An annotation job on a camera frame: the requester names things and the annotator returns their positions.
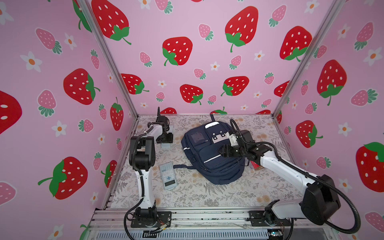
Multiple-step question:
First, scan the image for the light blue calculator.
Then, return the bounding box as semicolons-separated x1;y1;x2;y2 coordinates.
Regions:
159;162;178;191

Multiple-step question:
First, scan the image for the navy blue student backpack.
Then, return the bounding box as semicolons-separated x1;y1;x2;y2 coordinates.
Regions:
173;115;246;185

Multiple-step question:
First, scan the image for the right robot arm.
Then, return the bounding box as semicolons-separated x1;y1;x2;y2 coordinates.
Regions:
219;131;341;226

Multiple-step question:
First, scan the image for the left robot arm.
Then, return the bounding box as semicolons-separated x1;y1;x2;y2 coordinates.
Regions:
129;115;173;225

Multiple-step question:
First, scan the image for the red box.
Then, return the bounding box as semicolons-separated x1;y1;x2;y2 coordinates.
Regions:
250;161;264;171

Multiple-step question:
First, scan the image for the floral table cloth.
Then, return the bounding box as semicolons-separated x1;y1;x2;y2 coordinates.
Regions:
111;115;302;208

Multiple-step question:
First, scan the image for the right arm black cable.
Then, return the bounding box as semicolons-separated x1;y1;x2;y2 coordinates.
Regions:
229;118;362;235

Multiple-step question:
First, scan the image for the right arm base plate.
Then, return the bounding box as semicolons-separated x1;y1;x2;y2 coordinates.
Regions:
246;211;291;227

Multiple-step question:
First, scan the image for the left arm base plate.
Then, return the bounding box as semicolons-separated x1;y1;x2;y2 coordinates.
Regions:
130;210;172;228

